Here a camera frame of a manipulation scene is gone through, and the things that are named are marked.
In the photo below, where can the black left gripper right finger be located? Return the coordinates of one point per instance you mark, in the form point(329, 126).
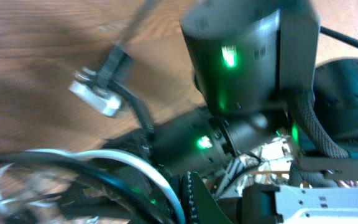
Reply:
point(198, 204)

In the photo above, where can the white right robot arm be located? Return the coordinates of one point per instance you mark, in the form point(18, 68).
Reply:
point(255, 65)

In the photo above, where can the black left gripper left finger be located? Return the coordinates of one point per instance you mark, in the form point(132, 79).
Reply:
point(109, 196)

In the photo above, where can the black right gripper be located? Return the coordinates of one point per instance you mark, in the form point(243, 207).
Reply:
point(199, 142)

